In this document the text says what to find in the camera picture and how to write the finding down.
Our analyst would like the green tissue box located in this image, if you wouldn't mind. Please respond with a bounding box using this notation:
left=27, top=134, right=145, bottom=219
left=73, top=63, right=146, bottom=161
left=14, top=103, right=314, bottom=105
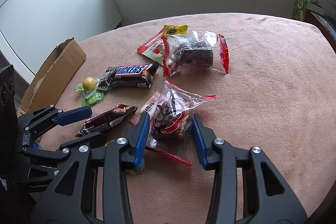
left=292, top=0, right=324, bottom=22

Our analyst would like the yellow ball candy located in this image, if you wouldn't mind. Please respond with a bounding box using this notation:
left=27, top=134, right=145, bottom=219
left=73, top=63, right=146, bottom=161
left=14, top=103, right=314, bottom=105
left=82, top=77, right=96, bottom=91

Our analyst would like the pink and white snack packet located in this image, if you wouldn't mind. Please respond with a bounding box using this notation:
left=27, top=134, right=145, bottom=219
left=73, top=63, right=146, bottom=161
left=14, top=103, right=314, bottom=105
left=130, top=91, right=164, bottom=126

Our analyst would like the black patterned snack packet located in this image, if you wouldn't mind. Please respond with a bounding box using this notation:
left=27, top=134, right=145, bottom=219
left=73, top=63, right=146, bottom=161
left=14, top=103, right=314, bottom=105
left=97, top=67, right=154, bottom=93

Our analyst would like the dark red box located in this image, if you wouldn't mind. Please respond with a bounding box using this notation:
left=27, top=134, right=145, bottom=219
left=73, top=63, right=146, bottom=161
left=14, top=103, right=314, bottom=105
left=304, top=9, right=336, bottom=43

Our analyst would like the red and white snack packet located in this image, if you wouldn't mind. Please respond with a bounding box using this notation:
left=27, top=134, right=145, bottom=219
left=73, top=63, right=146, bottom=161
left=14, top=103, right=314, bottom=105
left=137, top=29, right=168, bottom=65

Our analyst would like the green candy wrapper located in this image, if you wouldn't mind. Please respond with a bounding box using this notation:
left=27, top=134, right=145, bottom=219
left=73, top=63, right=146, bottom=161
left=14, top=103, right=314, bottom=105
left=76, top=78, right=105, bottom=106

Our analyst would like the white cabinet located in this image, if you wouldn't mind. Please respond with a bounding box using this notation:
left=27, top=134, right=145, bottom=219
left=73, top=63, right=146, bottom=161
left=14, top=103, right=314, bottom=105
left=0, top=0, right=124, bottom=77

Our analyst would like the brown chocolate bar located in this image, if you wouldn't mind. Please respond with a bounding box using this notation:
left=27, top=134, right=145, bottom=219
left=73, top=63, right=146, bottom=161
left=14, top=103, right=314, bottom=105
left=115, top=61, right=160, bottom=83

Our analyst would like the cardboard box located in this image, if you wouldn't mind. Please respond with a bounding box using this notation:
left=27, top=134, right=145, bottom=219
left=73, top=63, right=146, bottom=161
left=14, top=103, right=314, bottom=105
left=17, top=38, right=87, bottom=140

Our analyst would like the pink blanket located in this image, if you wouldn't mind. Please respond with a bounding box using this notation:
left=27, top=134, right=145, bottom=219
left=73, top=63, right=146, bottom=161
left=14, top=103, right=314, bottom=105
left=16, top=13, right=336, bottom=224

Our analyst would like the yellow candy packet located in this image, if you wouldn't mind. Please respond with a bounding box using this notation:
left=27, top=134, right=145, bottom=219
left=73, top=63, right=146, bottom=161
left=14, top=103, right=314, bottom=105
left=163, top=25, right=189, bottom=36

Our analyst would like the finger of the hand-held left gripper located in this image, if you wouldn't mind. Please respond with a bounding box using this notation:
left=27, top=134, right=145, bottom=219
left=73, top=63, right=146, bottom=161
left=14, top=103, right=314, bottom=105
left=22, top=132, right=108, bottom=168
left=17, top=105, right=93, bottom=135

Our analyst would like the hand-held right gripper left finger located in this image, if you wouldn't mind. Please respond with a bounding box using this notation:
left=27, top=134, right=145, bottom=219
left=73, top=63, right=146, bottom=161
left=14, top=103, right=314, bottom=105
left=30, top=112, right=151, bottom=224

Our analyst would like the clear bag with round pastry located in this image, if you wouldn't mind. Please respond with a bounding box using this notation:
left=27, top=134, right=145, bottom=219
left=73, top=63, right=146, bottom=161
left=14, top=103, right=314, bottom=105
left=146, top=80, right=217, bottom=167

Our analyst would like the dark brown snack packet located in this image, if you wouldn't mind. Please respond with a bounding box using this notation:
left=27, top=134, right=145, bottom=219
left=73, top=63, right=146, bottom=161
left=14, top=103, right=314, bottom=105
left=76, top=104, right=138, bottom=138

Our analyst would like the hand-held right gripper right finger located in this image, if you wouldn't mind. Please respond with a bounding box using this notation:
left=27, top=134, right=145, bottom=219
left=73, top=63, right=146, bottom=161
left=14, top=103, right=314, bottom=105
left=191, top=113, right=308, bottom=224

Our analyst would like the small green and red packet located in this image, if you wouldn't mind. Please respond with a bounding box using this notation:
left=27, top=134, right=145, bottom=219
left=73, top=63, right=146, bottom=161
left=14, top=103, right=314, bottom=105
left=125, top=161, right=145, bottom=176

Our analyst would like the clear bag with brown cake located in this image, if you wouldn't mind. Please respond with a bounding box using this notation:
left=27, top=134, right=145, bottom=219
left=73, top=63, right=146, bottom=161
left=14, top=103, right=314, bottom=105
left=161, top=30, right=229, bottom=77

